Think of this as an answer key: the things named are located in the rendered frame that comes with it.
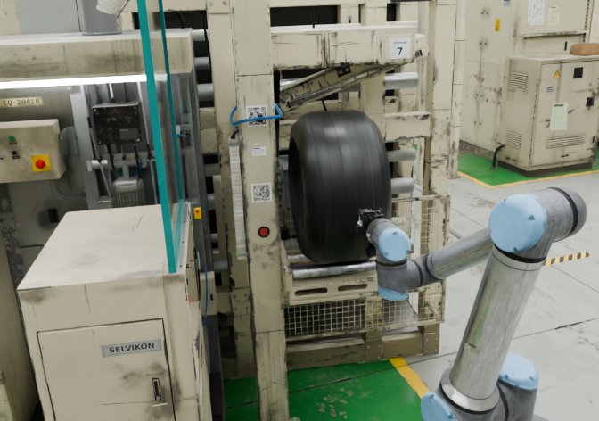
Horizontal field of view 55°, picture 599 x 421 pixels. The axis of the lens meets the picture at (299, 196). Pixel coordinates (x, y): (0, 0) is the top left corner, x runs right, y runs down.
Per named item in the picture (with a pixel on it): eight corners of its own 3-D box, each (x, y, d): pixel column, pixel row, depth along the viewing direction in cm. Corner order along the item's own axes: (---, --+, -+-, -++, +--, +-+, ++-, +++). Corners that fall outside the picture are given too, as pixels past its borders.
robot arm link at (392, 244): (381, 266, 165) (380, 233, 163) (370, 253, 177) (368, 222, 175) (413, 262, 166) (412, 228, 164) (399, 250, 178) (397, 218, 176)
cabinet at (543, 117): (529, 179, 617) (540, 60, 577) (495, 166, 670) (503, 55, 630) (596, 169, 644) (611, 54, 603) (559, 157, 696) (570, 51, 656)
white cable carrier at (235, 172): (237, 259, 224) (228, 139, 209) (236, 254, 229) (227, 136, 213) (249, 258, 225) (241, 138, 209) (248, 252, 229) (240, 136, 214)
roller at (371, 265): (288, 274, 225) (290, 282, 222) (288, 265, 223) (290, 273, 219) (374, 265, 230) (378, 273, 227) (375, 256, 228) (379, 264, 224)
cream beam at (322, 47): (269, 71, 228) (266, 33, 223) (263, 65, 251) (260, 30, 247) (415, 63, 236) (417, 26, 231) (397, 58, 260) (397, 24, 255)
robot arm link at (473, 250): (598, 170, 129) (426, 251, 187) (562, 179, 123) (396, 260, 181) (621, 218, 126) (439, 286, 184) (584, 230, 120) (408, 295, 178)
